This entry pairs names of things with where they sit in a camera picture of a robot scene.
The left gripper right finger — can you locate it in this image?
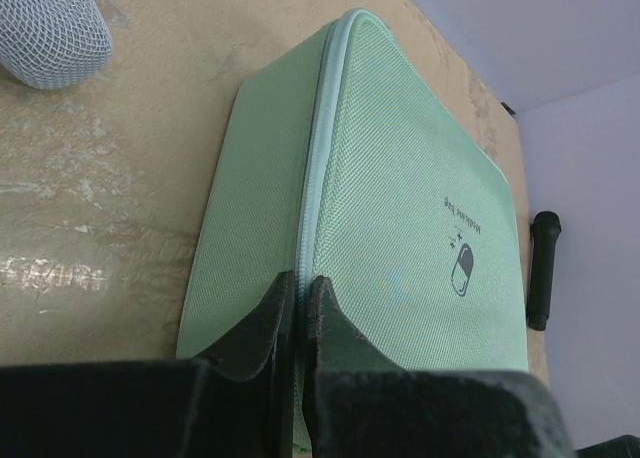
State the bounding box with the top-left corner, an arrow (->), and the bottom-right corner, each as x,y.
303,276 -> 575,457

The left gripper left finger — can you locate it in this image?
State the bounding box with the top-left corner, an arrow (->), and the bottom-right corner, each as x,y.
1,272 -> 295,457

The mint green medicine case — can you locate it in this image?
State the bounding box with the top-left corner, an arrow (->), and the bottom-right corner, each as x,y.
174,7 -> 529,452

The black microphone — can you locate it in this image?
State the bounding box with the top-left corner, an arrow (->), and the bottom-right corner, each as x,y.
527,211 -> 562,331

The white microphone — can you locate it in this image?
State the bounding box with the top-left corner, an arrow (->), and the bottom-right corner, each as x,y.
1,0 -> 112,90

